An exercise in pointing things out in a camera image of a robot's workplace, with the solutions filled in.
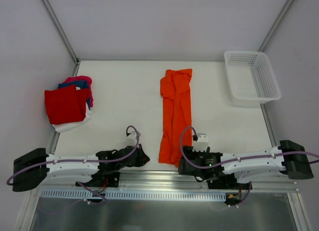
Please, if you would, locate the orange t shirt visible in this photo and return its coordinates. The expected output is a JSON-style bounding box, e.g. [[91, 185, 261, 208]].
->
[[159, 69, 192, 167]]

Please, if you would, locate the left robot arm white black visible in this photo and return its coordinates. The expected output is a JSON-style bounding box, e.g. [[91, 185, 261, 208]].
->
[[7, 145, 150, 192]]

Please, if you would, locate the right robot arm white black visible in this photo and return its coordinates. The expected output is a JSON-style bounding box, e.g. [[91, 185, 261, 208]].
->
[[178, 135, 314, 190]]

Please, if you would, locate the white folded t shirt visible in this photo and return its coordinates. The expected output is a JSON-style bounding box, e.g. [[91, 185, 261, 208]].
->
[[53, 104, 93, 133]]

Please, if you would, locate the red folded t shirt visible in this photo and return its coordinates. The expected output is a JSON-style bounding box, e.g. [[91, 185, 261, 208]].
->
[[44, 85, 90, 125]]

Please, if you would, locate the blue folded t shirt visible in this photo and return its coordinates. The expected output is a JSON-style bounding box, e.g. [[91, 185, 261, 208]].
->
[[58, 80, 90, 89]]

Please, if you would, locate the white plastic basket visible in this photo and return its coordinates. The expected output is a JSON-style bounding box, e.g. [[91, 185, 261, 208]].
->
[[224, 50, 281, 106]]

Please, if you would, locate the pink folded t shirt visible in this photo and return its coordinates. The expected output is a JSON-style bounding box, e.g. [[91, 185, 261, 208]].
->
[[59, 76, 93, 108]]

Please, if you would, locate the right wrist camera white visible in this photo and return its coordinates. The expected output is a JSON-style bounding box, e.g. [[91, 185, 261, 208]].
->
[[192, 133, 209, 152]]

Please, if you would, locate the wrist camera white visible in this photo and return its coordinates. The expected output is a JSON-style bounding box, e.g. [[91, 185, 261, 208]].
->
[[192, 133, 209, 152], [126, 131, 140, 147]]

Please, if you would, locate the aluminium mounting rail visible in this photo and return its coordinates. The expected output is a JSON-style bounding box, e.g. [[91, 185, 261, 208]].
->
[[29, 169, 299, 193]]

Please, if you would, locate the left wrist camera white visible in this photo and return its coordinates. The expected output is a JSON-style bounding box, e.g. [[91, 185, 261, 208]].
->
[[126, 131, 140, 147]]

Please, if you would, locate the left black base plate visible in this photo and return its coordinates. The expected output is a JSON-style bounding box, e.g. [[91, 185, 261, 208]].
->
[[73, 170, 120, 188]]

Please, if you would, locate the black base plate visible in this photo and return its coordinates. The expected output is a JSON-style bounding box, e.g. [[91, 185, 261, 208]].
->
[[73, 170, 120, 188], [207, 175, 250, 190]]

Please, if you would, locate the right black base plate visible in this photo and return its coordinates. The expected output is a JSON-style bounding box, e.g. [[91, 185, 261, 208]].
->
[[207, 175, 250, 190]]

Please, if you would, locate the white slotted cable duct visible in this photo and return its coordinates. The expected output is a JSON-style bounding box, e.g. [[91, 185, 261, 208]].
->
[[40, 189, 226, 202]]

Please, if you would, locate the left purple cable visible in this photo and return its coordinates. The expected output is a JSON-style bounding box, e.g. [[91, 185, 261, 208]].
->
[[6, 125, 142, 206]]

